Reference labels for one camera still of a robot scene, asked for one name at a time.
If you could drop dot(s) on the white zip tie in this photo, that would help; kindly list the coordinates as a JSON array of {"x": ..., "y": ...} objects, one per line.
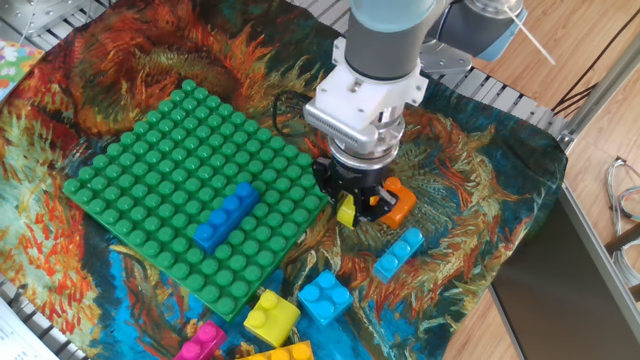
[{"x": 530, "y": 37}]

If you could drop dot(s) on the white printed paper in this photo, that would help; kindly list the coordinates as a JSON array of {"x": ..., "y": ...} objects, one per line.
[{"x": 15, "y": 340}]

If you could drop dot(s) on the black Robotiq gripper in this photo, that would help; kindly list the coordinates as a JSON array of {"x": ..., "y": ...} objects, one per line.
[{"x": 350, "y": 177}]

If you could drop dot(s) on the light blue three-stud brick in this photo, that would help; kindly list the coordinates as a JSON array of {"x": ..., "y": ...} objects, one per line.
[{"x": 397, "y": 257}]

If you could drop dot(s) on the pink three-stud brick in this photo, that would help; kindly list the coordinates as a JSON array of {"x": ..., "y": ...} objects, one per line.
[{"x": 202, "y": 345}]

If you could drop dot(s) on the dark grey panel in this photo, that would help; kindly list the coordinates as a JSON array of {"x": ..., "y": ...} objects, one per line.
[{"x": 550, "y": 300}]

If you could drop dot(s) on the small lime one-stud block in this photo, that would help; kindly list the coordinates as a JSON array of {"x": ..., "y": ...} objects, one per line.
[{"x": 344, "y": 212}]

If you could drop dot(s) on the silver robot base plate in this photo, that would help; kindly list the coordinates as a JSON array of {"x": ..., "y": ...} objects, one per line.
[{"x": 442, "y": 60}]

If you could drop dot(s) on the green studded baseplate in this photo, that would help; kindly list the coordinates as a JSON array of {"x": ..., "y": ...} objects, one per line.
[{"x": 165, "y": 175}]

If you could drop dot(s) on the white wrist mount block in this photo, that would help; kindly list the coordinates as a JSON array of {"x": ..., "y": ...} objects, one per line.
[{"x": 365, "y": 95}]

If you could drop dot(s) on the orange-yellow four-stud brick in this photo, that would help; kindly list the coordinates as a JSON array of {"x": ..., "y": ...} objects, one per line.
[{"x": 285, "y": 354}]

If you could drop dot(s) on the large lime two-stud block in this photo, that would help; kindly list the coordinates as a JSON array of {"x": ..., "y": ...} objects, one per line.
[{"x": 272, "y": 320}]

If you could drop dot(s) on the perforated aluminium plate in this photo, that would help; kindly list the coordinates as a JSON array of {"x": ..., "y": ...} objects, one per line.
[{"x": 50, "y": 15}]

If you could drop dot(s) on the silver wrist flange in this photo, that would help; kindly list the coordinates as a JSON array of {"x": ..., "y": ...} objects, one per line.
[{"x": 360, "y": 142}]

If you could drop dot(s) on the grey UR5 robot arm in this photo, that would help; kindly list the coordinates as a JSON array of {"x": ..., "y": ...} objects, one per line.
[{"x": 385, "y": 45}]

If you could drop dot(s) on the light blue four-stud square block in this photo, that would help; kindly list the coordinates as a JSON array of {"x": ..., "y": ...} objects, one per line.
[{"x": 325, "y": 299}]

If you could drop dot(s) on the aluminium frame bar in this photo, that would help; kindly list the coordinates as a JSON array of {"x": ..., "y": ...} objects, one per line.
[{"x": 600, "y": 100}]

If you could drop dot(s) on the brown wooden bar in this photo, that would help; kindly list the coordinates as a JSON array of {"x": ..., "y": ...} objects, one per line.
[{"x": 625, "y": 242}]

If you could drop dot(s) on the orange two-stud block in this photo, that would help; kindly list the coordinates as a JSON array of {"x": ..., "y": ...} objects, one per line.
[{"x": 402, "y": 205}]

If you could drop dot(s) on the dark blue four-stud brick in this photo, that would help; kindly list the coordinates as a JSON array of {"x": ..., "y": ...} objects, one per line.
[{"x": 225, "y": 220}]

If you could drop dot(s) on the flower print paper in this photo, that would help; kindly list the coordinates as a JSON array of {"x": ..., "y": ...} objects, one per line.
[{"x": 17, "y": 65}]

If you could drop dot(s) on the sunflower painting print cloth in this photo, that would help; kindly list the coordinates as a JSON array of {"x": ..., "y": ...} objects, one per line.
[{"x": 450, "y": 150}]

